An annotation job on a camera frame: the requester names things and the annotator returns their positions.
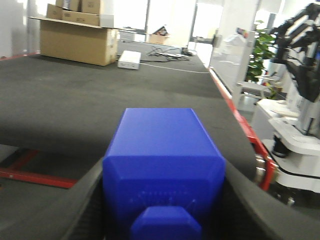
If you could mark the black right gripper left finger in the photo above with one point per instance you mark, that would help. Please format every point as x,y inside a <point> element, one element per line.
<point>76,215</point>

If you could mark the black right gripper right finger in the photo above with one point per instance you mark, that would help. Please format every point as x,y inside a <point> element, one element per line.
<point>252,214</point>

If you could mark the blue plastic parts cup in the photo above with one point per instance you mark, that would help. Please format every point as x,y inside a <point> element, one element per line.
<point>162,175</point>

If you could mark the white robot base machine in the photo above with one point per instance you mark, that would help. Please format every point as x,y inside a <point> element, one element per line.
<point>295,146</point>

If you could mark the black conveyor belt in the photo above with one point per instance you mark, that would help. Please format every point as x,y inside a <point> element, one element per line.
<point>69,107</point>

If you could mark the green potted plant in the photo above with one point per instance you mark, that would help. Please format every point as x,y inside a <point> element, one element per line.
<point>261,52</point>

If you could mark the long white flat box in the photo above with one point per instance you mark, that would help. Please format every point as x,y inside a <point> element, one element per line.
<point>129,60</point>

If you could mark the large open cardboard box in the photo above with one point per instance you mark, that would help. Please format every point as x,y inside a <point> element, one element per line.
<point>77,42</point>

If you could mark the white box behind cartons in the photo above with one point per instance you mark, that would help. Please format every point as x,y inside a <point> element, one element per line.
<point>106,20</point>

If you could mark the cardboard box marked #3H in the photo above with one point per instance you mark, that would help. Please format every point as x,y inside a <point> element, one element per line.
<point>81,17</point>

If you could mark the small cardboard box recycling mark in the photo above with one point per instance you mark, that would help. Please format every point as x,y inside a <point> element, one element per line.
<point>54,12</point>

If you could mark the cardboard box top right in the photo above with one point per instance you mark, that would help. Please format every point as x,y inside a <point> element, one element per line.
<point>91,6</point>

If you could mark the cardboard box with blue label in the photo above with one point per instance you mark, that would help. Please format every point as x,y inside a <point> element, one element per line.
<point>71,5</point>

